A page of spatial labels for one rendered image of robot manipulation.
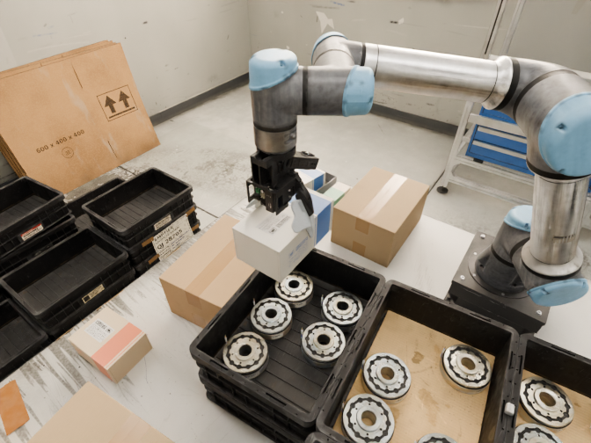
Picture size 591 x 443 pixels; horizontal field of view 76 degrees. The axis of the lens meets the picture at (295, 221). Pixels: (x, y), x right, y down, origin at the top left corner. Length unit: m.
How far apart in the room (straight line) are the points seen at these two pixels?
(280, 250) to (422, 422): 0.46
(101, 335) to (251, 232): 0.55
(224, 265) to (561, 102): 0.83
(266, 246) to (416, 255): 0.75
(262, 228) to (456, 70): 0.46
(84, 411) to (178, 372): 0.29
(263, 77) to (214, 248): 0.65
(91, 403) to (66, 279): 1.09
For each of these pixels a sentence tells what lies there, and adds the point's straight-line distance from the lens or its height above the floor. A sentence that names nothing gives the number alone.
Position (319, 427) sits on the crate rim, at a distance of 0.77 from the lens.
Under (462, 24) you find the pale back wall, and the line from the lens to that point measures 3.46.
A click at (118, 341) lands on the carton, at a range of 1.12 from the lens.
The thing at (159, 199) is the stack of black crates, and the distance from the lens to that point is 2.00.
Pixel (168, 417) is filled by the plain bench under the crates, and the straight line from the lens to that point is 1.06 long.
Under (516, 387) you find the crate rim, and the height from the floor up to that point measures 0.93.
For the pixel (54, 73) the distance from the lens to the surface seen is 3.14.
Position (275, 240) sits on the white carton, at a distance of 0.74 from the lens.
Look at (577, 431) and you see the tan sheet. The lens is 1.04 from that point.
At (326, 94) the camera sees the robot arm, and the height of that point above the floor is 1.42.
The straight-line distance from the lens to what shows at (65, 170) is 3.17.
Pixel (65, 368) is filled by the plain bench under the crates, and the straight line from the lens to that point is 1.23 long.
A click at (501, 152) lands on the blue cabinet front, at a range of 2.71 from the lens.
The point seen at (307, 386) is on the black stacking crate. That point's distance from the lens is 0.91.
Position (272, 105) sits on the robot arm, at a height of 1.40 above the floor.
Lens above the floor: 1.65
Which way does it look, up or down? 41 degrees down
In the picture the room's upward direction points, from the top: straight up
